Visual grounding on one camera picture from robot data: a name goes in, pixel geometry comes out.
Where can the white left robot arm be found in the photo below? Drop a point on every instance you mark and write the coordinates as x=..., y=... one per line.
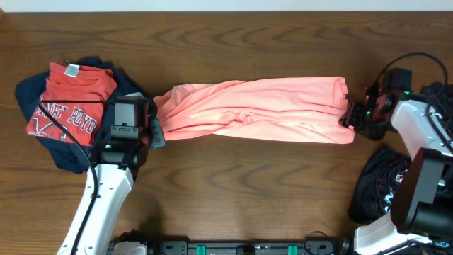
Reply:
x=106, y=189

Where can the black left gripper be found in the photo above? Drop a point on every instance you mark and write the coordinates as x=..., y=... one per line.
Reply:
x=158, y=139

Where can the navy folded garment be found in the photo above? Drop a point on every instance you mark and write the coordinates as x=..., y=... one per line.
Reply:
x=66, y=151

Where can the red folded printed t-shirt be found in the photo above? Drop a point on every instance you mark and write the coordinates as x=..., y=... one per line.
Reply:
x=72, y=96

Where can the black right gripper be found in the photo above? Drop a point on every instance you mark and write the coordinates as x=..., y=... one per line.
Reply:
x=350, y=117

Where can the salmon pink shirt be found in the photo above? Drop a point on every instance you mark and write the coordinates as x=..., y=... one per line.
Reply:
x=296, y=109

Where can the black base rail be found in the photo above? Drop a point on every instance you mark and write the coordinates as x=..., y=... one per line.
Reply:
x=136, y=242

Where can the black printed t-shirt pile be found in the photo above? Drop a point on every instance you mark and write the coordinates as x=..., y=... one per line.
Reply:
x=382, y=184

